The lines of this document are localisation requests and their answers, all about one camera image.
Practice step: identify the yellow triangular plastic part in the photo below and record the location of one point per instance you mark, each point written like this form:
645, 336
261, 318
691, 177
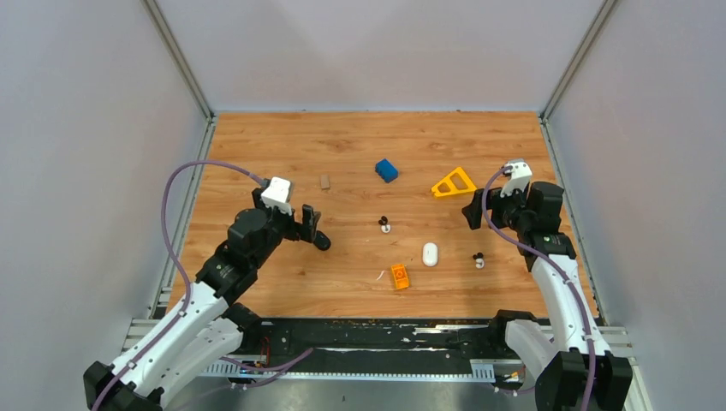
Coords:
457, 182

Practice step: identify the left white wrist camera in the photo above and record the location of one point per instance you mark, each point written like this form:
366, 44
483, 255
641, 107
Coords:
277, 195

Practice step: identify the blue toy block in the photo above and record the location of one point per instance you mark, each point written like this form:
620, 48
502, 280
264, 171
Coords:
386, 170

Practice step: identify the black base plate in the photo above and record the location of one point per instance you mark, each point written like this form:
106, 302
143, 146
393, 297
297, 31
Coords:
379, 347

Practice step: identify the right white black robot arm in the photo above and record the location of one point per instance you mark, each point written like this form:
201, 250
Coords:
576, 366

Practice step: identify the white earbud charging case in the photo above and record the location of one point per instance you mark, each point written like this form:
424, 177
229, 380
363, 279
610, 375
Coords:
430, 254

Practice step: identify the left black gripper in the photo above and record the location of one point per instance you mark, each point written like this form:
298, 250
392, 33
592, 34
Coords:
296, 232

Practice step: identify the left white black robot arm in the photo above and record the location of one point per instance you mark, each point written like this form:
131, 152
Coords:
208, 322

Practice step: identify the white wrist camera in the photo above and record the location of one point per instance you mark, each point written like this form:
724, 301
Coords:
519, 176
277, 195

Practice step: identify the orange toy brick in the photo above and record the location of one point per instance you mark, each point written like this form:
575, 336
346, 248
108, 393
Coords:
400, 276

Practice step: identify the white earbud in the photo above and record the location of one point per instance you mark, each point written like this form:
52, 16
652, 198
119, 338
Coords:
479, 260
384, 224

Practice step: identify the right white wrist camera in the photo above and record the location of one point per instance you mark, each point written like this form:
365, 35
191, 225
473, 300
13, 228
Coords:
519, 176

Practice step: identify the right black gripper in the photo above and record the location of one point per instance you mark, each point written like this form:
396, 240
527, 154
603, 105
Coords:
493, 200

